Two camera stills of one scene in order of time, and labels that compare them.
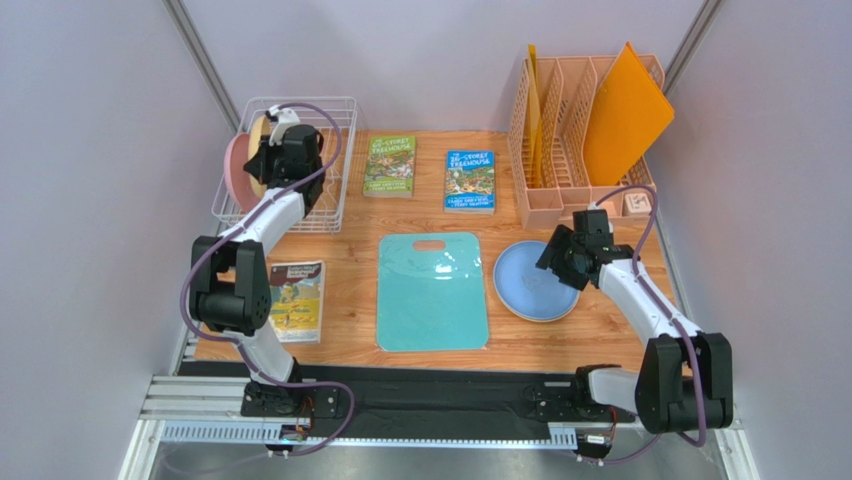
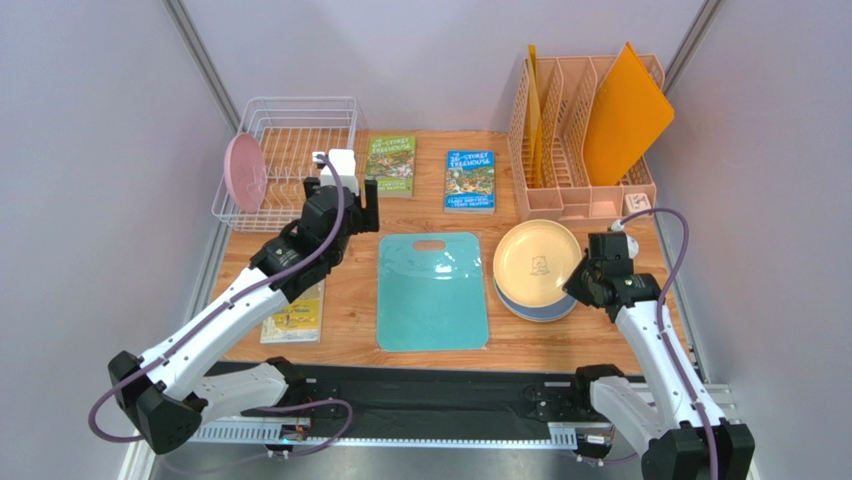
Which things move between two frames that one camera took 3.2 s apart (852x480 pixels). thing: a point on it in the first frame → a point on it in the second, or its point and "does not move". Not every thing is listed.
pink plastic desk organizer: (567, 86) does not move
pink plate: (238, 179) does not move
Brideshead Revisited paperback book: (296, 301) does not move
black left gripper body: (272, 161) → (355, 227)
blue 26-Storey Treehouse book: (469, 185) does not move
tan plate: (262, 128) → (533, 261)
